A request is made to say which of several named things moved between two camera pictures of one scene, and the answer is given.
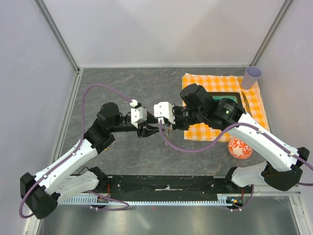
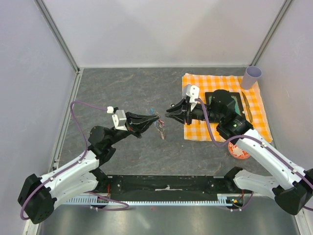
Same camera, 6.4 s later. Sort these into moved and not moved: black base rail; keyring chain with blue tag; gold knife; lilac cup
Moved: keyring chain with blue tag
Not moved: black base rail; lilac cup; gold knife
